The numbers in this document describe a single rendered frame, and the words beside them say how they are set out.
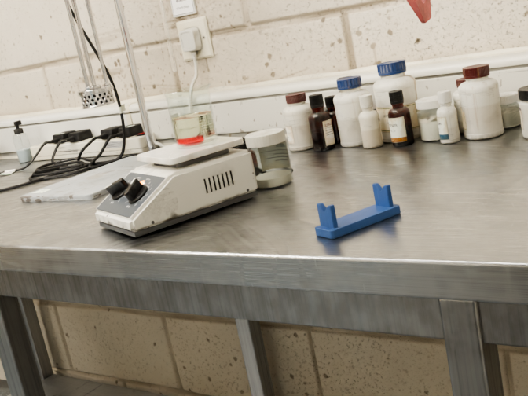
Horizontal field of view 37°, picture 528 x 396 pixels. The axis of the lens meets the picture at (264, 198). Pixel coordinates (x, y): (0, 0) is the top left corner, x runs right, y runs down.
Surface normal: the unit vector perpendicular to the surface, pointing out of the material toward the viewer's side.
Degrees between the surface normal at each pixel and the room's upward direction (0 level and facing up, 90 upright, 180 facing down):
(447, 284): 90
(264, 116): 90
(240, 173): 90
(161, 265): 90
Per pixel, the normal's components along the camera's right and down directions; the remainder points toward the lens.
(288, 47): -0.57, 0.29
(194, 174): 0.54, 0.09
